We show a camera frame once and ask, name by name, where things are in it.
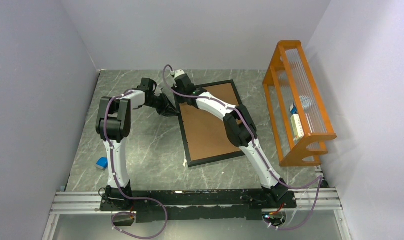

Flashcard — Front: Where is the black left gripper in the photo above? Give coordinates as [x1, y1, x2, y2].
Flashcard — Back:
[146, 93, 180, 117]

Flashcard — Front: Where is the brown backing board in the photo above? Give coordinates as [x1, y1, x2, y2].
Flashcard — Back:
[176, 82, 245, 163]

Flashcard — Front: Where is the black picture frame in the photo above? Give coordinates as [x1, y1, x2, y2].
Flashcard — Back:
[172, 79, 250, 168]

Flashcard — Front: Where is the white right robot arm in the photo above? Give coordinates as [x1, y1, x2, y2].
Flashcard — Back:
[170, 69, 289, 208]

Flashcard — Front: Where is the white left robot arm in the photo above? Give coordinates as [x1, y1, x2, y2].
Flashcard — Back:
[95, 78, 179, 210]

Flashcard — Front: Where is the blue small object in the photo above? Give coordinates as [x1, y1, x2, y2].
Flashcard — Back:
[95, 157, 109, 171]

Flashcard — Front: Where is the orange wooden shelf rack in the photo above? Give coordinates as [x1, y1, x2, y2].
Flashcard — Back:
[262, 40, 337, 167]

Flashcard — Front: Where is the white box in shelf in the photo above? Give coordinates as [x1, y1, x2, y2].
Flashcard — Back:
[289, 103, 305, 141]

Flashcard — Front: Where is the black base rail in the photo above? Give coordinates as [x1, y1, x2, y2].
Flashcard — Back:
[99, 188, 297, 223]

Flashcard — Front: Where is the aluminium table rail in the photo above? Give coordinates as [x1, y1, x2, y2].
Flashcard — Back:
[43, 181, 352, 240]

